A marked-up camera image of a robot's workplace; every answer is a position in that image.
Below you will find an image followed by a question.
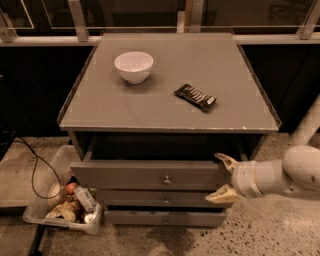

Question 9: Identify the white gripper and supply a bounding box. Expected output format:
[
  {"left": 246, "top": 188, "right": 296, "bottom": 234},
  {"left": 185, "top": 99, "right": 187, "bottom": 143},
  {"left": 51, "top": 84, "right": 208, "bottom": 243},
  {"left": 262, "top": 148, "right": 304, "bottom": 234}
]
[{"left": 205, "top": 153, "right": 263, "bottom": 204}]

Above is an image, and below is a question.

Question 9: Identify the grey top drawer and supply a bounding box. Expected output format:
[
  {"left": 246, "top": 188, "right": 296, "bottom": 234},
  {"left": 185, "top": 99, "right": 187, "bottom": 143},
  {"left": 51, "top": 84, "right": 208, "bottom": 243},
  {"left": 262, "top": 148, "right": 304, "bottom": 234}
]
[{"left": 71, "top": 160, "right": 231, "bottom": 191}]

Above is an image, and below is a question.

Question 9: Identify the grey drawer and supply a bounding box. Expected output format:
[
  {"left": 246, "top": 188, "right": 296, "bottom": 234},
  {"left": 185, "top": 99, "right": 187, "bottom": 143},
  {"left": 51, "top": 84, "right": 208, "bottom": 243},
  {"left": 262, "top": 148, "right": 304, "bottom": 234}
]
[
  {"left": 71, "top": 160, "right": 231, "bottom": 191},
  {"left": 105, "top": 210, "right": 227, "bottom": 227},
  {"left": 96, "top": 190, "right": 231, "bottom": 208}
]

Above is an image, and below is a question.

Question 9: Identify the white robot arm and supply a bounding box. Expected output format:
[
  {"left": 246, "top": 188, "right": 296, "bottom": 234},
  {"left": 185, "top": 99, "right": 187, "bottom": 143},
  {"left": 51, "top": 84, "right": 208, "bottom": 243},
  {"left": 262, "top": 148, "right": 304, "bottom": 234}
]
[{"left": 206, "top": 96, "right": 320, "bottom": 204}]

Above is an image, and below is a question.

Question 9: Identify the grey drawer cabinet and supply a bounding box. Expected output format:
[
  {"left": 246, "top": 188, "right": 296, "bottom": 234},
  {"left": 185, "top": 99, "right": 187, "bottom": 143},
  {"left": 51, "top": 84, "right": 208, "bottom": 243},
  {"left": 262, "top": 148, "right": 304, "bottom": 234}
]
[{"left": 58, "top": 33, "right": 281, "bottom": 213}]

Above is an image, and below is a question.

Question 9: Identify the grey bottom drawer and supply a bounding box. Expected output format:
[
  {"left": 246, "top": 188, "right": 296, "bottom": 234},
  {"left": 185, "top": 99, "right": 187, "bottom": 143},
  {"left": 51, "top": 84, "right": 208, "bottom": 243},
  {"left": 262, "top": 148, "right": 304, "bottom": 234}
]
[{"left": 105, "top": 210, "right": 227, "bottom": 227}]

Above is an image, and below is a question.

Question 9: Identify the grey middle drawer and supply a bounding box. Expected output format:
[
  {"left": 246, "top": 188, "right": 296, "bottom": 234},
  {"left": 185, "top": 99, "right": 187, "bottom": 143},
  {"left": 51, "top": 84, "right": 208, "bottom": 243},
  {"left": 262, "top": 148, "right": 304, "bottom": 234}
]
[{"left": 96, "top": 190, "right": 231, "bottom": 208}]

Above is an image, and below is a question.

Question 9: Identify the black snack bar wrapper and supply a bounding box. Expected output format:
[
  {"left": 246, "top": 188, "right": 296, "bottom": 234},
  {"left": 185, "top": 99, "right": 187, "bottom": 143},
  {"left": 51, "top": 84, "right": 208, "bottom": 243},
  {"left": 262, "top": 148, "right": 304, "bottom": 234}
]
[{"left": 174, "top": 84, "right": 216, "bottom": 113}]

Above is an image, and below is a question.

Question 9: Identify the silver drink can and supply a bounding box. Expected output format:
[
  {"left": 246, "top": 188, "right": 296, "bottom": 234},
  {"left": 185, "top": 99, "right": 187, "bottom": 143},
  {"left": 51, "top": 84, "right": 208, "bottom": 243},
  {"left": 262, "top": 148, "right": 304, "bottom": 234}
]
[{"left": 74, "top": 185, "right": 97, "bottom": 212}]

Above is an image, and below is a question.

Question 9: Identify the white ceramic bowl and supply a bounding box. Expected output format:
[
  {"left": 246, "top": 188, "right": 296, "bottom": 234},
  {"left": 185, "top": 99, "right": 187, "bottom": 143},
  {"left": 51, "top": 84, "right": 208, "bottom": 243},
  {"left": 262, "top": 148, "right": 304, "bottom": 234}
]
[{"left": 114, "top": 51, "right": 154, "bottom": 84}]

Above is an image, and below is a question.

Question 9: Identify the red apple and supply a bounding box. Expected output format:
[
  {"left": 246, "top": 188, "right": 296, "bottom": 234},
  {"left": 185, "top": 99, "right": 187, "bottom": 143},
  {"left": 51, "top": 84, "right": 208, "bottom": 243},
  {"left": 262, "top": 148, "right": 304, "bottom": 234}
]
[{"left": 65, "top": 182, "right": 77, "bottom": 195}]

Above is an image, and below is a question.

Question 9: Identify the metal railing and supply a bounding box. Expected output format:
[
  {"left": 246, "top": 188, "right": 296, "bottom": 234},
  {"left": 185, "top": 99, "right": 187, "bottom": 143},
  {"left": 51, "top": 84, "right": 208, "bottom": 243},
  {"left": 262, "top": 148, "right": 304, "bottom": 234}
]
[{"left": 0, "top": 0, "right": 320, "bottom": 46}]

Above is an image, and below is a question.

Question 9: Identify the yellow crumpled bag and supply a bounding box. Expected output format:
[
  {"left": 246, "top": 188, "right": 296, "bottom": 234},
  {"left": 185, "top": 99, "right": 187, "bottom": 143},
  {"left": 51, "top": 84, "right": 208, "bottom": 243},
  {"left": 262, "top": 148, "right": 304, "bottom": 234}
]
[{"left": 47, "top": 201, "right": 80, "bottom": 222}]

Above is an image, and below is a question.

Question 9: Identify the clear plastic bin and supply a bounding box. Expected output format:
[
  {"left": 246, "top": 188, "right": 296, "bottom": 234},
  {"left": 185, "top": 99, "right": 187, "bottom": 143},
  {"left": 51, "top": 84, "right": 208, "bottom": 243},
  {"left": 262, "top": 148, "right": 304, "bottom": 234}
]
[{"left": 23, "top": 145, "right": 103, "bottom": 235}]

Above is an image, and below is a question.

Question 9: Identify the black cable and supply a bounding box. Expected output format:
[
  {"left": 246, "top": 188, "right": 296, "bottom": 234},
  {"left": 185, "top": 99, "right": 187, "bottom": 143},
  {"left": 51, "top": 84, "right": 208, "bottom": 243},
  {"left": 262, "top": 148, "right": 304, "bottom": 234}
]
[{"left": 0, "top": 131, "right": 63, "bottom": 200}]

